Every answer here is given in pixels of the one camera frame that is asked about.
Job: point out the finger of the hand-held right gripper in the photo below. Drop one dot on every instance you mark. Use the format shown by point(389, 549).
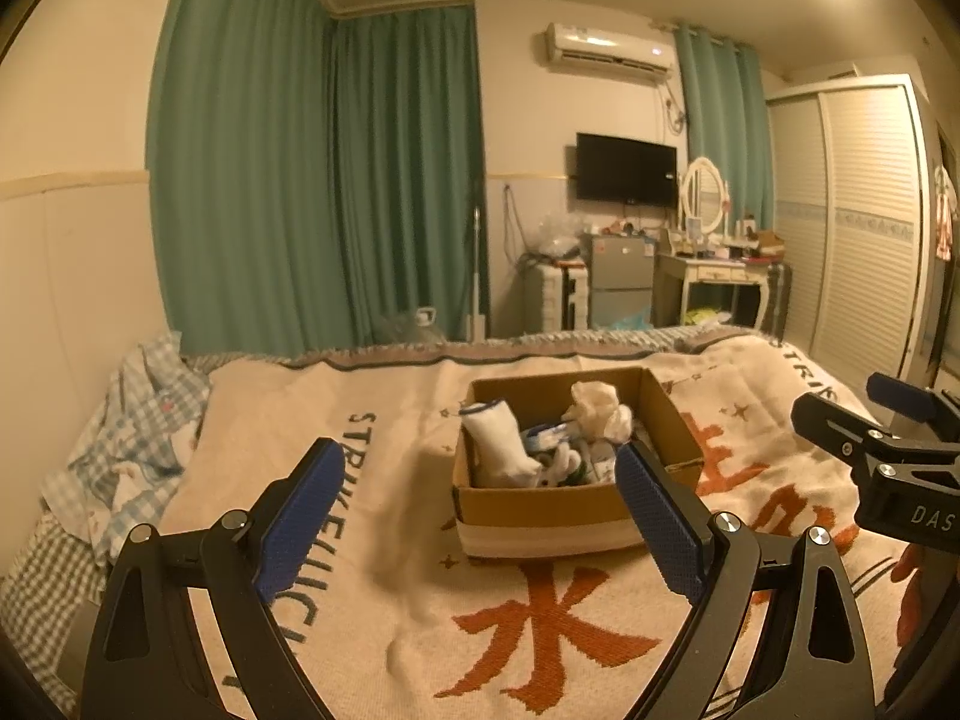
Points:
point(829, 424)
point(904, 394)

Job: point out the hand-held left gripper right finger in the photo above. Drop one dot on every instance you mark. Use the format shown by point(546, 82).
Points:
point(660, 532)

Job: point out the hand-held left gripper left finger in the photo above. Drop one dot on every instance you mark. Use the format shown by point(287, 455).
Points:
point(300, 517)

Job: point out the white knitted item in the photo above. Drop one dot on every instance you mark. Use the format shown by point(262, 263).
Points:
point(562, 465)

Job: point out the cardboard box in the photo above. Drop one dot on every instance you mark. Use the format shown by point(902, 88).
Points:
point(540, 514)

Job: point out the blue cloud-print tissue packet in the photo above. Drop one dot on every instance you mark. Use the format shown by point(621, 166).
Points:
point(551, 435)

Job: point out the white sock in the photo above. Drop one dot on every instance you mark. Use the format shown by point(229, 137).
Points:
point(495, 442)

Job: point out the printed beige blanket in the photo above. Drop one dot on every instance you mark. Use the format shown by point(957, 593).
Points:
point(375, 480)

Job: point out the dark plaid cloth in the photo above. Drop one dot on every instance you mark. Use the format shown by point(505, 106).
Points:
point(780, 300)

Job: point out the white louvred wardrobe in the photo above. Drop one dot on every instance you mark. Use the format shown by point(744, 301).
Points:
point(862, 240)

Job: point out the red and white hanging cloth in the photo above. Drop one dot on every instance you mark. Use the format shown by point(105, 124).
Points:
point(943, 225)

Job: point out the blue plaid quilt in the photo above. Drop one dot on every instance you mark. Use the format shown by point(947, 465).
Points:
point(135, 450)

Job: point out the white dressing table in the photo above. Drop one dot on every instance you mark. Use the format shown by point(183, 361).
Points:
point(709, 274)

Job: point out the clear water jug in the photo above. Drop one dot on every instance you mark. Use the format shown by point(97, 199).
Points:
point(416, 326)

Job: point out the grey box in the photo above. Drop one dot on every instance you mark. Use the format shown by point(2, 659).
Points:
point(79, 645)

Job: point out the grey small fridge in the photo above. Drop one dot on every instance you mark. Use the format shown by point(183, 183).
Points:
point(619, 277)

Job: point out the white ribbed suitcase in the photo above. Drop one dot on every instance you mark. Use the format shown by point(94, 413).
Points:
point(551, 296)

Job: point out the white oval mirror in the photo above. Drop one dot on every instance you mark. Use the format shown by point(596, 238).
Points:
point(703, 193)

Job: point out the green checked sheet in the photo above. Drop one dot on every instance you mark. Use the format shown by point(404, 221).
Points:
point(45, 585)

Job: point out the white mop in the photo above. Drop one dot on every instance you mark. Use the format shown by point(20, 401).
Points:
point(475, 270)

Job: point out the clear plastic bag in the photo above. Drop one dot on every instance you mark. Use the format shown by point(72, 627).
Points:
point(559, 236)

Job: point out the narrow green curtain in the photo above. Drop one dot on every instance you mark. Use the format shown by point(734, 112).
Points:
point(724, 127)

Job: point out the wide green curtain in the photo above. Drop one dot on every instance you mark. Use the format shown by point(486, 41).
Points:
point(315, 165)

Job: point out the white air conditioner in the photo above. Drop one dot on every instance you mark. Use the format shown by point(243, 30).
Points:
point(604, 49)

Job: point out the black wall television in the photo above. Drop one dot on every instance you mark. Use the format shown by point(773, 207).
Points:
point(626, 169)

